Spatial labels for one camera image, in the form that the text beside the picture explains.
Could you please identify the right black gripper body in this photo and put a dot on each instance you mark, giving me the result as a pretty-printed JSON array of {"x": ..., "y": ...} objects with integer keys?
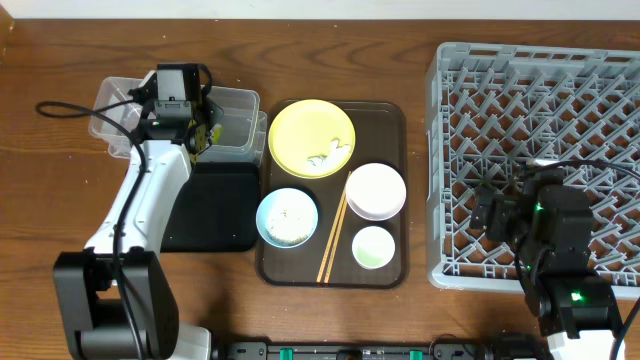
[{"x": 505, "y": 224}]

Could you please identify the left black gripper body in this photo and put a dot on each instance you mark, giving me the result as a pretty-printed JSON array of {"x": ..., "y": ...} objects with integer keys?
[{"x": 201, "y": 130}]

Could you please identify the light blue bowl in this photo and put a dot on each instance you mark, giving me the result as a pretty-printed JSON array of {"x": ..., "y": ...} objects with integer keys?
[{"x": 283, "y": 196}]

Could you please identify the pink white bowl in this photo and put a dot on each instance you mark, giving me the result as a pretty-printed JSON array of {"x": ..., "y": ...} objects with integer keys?
[{"x": 376, "y": 192}]

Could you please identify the pile of rice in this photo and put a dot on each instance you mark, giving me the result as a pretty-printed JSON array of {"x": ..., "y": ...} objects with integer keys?
[{"x": 289, "y": 225}]

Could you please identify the small white green cup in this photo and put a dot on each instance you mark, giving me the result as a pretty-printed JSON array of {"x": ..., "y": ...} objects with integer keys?
[{"x": 373, "y": 247}]

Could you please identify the white tissue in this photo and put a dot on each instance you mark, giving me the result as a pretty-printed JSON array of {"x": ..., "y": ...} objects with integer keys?
[{"x": 336, "y": 155}]

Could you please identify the yellow green snack wrapper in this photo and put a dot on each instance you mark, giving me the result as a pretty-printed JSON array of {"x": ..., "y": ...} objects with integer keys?
[{"x": 216, "y": 133}]

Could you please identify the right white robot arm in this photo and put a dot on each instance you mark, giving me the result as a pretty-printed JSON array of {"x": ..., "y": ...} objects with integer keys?
[{"x": 548, "y": 227}]

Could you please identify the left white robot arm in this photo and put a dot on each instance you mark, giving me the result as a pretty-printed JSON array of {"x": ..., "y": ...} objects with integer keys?
[{"x": 114, "y": 298}]

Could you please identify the clear plastic waste bin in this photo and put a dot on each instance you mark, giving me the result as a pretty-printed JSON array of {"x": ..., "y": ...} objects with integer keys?
[{"x": 242, "y": 139}]

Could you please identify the grey dishwasher rack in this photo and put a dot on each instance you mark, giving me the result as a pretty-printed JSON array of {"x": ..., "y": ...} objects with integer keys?
[{"x": 491, "y": 108}]

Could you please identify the black waste tray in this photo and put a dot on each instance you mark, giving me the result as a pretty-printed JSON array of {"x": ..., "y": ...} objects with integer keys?
[{"x": 215, "y": 210}]

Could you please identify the yellow plate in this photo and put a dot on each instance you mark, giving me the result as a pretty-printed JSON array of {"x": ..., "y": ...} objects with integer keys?
[{"x": 305, "y": 128}]

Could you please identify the dark brown serving tray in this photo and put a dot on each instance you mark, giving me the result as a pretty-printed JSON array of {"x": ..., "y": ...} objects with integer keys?
[{"x": 380, "y": 138}]

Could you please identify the wooden chopstick left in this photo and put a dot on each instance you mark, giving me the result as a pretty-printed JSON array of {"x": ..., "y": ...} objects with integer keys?
[{"x": 325, "y": 258}]

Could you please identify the wooden chopstick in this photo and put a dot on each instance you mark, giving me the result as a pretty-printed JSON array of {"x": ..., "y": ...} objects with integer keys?
[
  {"x": 325, "y": 258},
  {"x": 335, "y": 242}
]

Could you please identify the wooden chopstick right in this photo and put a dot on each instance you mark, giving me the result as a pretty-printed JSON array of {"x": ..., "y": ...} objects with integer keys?
[{"x": 335, "y": 242}]

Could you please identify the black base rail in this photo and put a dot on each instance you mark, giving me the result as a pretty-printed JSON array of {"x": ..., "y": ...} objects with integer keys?
[{"x": 450, "y": 349}]

